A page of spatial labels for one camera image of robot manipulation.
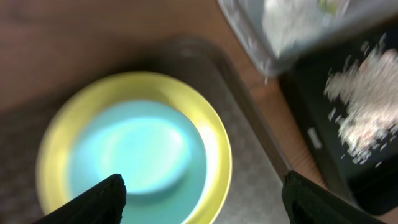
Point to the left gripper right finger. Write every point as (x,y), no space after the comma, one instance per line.
(307,202)

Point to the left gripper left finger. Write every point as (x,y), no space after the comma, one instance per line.
(101,204)

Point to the light blue bowl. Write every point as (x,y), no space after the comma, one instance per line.
(158,152)

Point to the yellow plate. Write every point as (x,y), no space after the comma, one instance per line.
(52,174)

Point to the white napkin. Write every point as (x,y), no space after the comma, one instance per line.
(289,22)

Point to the dark brown serving tray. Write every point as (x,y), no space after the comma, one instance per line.
(255,195)

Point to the black rectangular tray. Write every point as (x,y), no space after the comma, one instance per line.
(371,185)

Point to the food scraps pile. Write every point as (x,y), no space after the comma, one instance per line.
(368,89)

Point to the clear plastic bin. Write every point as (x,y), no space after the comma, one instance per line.
(352,17)

